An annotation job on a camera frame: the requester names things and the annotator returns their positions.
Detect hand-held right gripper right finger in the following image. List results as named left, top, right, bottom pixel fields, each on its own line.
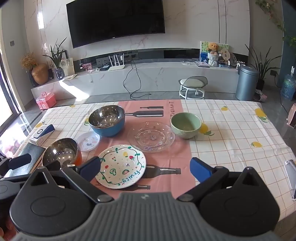
left=177, top=157, right=264, bottom=203

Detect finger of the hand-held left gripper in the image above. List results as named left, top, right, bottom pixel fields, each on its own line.
left=3, top=153, right=32, bottom=172
left=46, top=161, right=62, bottom=172

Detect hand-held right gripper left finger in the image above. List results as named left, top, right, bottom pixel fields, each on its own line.
left=28, top=156, right=114, bottom=204

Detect orange steel bowl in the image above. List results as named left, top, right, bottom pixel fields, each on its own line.
left=42, top=138, right=82, bottom=172

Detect white fruit-printed plate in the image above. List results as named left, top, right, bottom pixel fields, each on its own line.
left=95, top=144, right=147, bottom=189

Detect blue steel bowl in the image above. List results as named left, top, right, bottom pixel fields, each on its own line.
left=88, top=105, right=126, bottom=138

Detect clear glass plate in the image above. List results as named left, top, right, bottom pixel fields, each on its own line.
left=128, top=121, right=175, bottom=153

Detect black tablet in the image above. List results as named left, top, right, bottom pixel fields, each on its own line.
left=5, top=142, right=46, bottom=179

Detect small white printed plate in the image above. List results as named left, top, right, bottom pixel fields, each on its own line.
left=76, top=131, right=100, bottom=152

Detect white and blue box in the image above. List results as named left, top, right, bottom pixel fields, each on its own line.
left=29, top=124, right=55, bottom=147

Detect pink placemat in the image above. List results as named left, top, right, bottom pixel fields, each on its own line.
left=90, top=99, right=200, bottom=201

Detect green ceramic bowl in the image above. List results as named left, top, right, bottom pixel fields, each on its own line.
left=170, top=112, right=202, bottom=139

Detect pink storage box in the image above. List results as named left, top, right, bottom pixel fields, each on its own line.
left=36, top=92, right=57, bottom=110

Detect white rolling stool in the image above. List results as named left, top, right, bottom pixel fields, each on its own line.
left=179, top=76, right=208, bottom=100

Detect brown round vase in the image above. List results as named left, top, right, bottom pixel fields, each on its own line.
left=32, top=63, right=49, bottom=85

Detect white metal stand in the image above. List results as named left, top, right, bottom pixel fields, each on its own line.
left=284, top=159, right=296, bottom=200

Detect plant in glass vase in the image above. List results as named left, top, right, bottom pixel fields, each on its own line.
left=42, top=37, right=67, bottom=80

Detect pink slipper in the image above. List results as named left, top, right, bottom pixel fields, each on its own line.
left=254, top=89, right=268, bottom=102

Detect grey trash can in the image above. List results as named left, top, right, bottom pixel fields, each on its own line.
left=235, top=65, right=260, bottom=101

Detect white marble TV cabinet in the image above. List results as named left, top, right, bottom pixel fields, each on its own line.
left=31, top=60, right=240, bottom=100

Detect white framed picture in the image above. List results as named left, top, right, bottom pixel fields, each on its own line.
left=60, top=57, right=74, bottom=77

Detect dried flowers in dark vase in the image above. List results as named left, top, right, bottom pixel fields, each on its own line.
left=20, top=52, right=38, bottom=88

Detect white router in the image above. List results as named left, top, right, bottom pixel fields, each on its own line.
left=108, top=53, right=125, bottom=71

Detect potted green plant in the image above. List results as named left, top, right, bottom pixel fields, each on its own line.
left=245, top=44, right=282, bottom=91

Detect pink device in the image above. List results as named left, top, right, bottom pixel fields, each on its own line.
left=287, top=103, right=296, bottom=128

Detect teddy bear in basket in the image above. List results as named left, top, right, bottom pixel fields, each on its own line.
left=206, top=42, right=220, bottom=66

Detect round paper fan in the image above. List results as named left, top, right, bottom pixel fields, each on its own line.
left=220, top=47, right=230, bottom=66

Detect green and blue painting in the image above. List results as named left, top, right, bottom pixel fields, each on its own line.
left=200, top=41, right=229, bottom=63

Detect blue water bottle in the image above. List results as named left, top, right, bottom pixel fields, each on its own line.
left=280, top=74, right=296, bottom=100

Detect black television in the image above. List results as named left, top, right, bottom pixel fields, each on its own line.
left=66, top=0, right=166, bottom=49

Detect hanging vine plant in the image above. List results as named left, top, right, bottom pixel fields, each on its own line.
left=255, top=0, right=296, bottom=48

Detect black cable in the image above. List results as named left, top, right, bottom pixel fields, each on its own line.
left=123, top=58, right=152, bottom=99

